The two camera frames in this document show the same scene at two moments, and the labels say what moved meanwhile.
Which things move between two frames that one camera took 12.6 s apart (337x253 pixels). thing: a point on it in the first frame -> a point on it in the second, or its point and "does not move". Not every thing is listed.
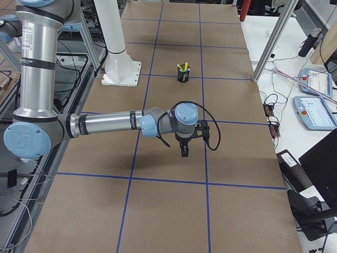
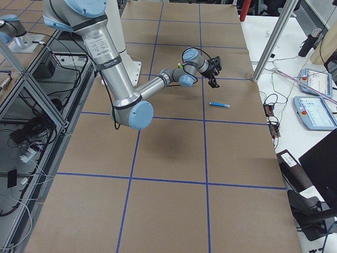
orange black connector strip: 273,120 does not move
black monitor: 320,163 does not move
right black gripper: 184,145 -> 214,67
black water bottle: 309,42 does not move
